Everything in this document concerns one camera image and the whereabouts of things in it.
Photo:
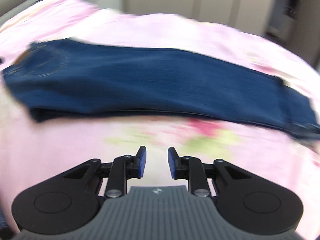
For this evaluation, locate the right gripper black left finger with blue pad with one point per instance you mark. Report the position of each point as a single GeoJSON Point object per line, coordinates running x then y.
{"type": "Point", "coordinates": [70, 200]}

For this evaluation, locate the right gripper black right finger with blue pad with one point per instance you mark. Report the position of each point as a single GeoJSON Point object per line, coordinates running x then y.
{"type": "Point", "coordinates": [246, 201]}

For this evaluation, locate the blue denim jeans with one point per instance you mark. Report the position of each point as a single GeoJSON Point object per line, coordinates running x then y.
{"type": "Point", "coordinates": [69, 78]}

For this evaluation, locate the pink floral bed cover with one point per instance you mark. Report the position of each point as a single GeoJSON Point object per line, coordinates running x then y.
{"type": "Point", "coordinates": [32, 152]}

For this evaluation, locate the beige wardrobe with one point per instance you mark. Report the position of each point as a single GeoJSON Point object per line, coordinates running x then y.
{"type": "Point", "coordinates": [250, 16]}

